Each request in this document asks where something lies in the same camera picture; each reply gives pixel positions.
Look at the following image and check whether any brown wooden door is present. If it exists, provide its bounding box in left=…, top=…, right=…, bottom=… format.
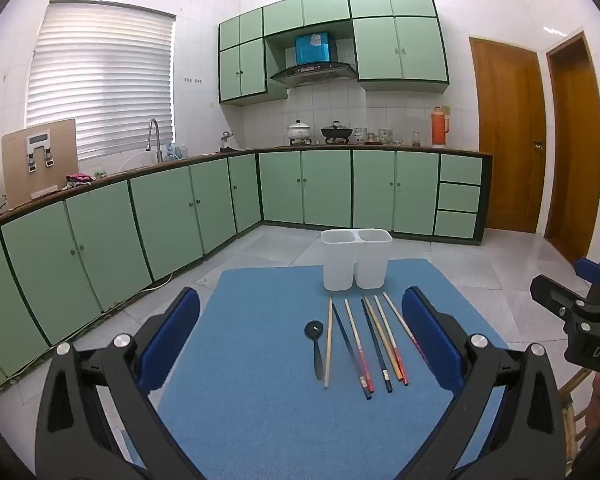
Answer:
left=545, top=31, right=600, bottom=266
left=469, top=36, right=547, bottom=235

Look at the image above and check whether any white window blind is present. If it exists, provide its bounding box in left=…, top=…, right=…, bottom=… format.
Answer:
left=26, top=1, right=177, bottom=161

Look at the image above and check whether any dark kitchen countertop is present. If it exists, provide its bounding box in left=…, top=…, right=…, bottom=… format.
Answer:
left=0, top=146, right=493, bottom=236

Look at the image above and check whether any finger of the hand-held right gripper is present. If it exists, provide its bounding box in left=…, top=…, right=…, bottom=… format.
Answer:
left=575, top=257, right=600, bottom=291
left=530, top=274, right=595, bottom=332

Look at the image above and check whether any light wooden chopstick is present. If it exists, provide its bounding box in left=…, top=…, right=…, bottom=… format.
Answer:
left=323, top=298, right=334, bottom=390

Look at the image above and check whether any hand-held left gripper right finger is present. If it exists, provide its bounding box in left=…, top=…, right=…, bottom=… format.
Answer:
left=401, top=286, right=567, bottom=480

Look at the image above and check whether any blue table mat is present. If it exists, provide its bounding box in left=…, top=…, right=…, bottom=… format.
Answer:
left=157, top=258, right=511, bottom=480

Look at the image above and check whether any wooden chopstick red end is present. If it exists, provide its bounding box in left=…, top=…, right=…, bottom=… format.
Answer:
left=344, top=299, right=376, bottom=394
left=383, top=291, right=429, bottom=363
left=374, top=294, right=410, bottom=387

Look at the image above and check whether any dark patterned chopstick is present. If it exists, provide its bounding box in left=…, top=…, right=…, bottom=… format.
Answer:
left=331, top=302, right=372, bottom=401

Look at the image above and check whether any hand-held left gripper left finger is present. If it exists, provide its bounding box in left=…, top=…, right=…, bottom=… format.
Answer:
left=35, top=286, right=203, bottom=480

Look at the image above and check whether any green base cabinet unit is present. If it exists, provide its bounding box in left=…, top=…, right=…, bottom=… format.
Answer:
left=0, top=150, right=493, bottom=401

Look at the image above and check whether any black range hood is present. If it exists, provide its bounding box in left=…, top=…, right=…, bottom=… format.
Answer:
left=270, top=61, right=358, bottom=88

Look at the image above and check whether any steel kitchen faucet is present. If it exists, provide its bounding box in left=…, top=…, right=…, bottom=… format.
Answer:
left=145, top=118, right=165, bottom=164

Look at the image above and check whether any wooden board with metal clamps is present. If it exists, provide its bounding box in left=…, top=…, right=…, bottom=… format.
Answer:
left=1, top=118, right=79, bottom=209

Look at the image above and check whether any green wall cabinet unit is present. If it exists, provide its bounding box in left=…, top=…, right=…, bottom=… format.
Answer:
left=218, top=0, right=451, bottom=107

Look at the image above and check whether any white double utensil holder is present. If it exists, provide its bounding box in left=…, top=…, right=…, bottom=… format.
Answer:
left=321, top=228, right=394, bottom=292

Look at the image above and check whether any black wok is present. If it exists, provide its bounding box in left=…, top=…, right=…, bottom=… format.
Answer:
left=321, top=121, right=355, bottom=141

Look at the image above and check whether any black spoon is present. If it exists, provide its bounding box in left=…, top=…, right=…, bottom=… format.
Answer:
left=304, top=321, right=326, bottom=381

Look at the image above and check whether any dark blue chopstick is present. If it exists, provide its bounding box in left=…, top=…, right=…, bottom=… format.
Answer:
left=360, top=298, right=394, bottom=394

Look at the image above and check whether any wooden chopstick orange end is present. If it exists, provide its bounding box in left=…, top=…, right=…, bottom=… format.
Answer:
left=364, top=296, right=405, bottom=382

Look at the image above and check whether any red thermos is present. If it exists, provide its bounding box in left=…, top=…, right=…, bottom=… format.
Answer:
left=430, top=106, right=450, bottom=148

